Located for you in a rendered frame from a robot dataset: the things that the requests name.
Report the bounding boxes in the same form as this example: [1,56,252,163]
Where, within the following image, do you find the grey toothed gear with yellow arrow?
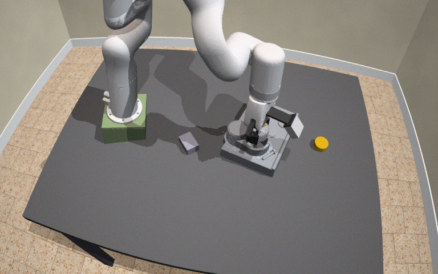
[258,123,270,142]

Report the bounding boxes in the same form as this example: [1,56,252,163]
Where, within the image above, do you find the yellow short cylinder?
[314,136,329,152]

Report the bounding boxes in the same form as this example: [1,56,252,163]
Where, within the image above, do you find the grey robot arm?
[102,0,304,139]

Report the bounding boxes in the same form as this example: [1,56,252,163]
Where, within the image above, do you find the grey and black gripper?
[244,92,278,145]

